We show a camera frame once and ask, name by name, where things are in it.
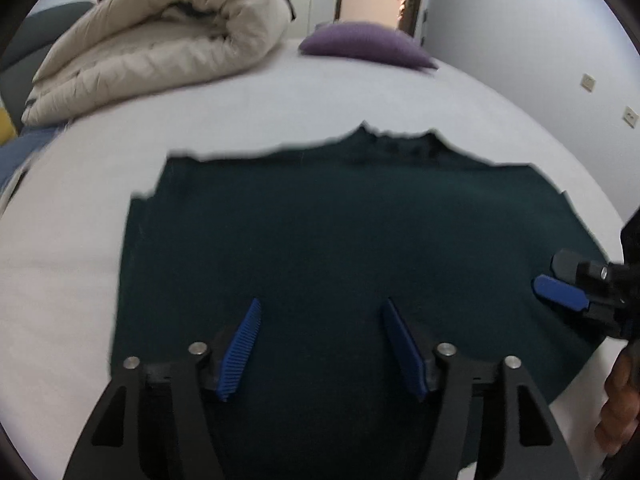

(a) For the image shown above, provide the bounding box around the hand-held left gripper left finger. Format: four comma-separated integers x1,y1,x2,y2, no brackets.
62,297,263,480

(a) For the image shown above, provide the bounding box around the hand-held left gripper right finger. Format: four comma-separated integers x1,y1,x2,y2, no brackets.
380,297,581,480

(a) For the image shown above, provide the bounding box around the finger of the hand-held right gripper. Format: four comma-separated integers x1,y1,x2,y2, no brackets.
550,248,614,287
532,274,593,314

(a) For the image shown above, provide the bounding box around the dark green sweater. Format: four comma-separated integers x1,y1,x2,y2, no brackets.
110,121,615,480

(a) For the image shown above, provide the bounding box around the person's right hand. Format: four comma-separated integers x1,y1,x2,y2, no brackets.
594,342,640,459

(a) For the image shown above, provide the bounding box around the bed with white sheet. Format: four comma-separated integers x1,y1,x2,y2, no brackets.
0,35,640,480

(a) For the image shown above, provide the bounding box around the blue bed sheet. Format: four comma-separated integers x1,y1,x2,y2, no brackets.
0,124,68,198

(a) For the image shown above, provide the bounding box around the purple pillow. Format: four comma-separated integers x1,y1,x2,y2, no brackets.
298,21,441,73

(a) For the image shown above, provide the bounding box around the rolled beige duvet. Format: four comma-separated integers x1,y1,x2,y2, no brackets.
21,0,294,127

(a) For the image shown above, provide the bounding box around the yellow patterned pillow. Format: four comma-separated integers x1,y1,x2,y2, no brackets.
0,108,19,147

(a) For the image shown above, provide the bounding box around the grey padded headboard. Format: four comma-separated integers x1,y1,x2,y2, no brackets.
0,1,95,107

